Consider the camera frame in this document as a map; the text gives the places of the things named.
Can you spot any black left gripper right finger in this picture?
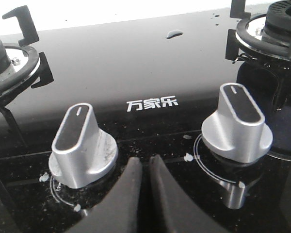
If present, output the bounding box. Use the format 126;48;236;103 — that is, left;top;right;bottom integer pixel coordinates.
149;155;228;233

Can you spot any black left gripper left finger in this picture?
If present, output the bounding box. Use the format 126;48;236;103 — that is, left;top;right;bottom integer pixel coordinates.
67;157;142;233

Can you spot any black left pot support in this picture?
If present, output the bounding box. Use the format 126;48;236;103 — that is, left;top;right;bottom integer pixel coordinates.
0;5;54;97

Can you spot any black pot support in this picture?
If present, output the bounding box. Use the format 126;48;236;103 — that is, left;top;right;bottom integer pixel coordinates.
225;0;291;64
0;5;54;97

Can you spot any black right pot support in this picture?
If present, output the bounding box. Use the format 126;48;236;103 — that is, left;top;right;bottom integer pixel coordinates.
225;0;291;64

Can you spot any silver left stove knob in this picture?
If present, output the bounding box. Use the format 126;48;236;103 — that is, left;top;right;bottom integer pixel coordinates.
48;102;118;189

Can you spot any silver stove knob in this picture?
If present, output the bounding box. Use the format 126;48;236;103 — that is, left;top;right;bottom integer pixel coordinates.
48;102;118;189
201;83;273;164

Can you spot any silver right stove knob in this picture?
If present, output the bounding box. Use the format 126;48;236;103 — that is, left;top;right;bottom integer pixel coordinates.
201;83;273;164

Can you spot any black glass gas stove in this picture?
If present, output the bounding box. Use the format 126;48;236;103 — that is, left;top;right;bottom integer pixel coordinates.
0;0;291;233

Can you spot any left gas burner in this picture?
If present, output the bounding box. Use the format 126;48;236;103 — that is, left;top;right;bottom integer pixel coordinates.
0;40;40;96

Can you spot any gas burner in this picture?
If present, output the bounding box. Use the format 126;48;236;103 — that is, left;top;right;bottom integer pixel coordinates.
235;0;291;61
0;40;40;96

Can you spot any right gas burner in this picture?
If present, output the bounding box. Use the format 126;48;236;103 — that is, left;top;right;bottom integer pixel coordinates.
235;0;291;61

